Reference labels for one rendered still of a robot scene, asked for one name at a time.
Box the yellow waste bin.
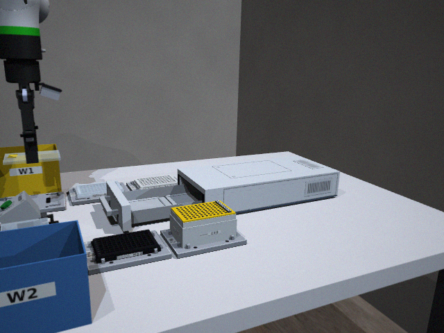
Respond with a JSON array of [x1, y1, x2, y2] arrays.
[[0, 144, 62, 198]]

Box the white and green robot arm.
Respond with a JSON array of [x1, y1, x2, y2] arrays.
[[0, 0, 62, 101]]

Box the blue waste bin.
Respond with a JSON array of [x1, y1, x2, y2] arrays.
[[0, 220, 92, 333]]

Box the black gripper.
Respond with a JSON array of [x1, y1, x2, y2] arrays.
[[3, 60, 41, 164]]

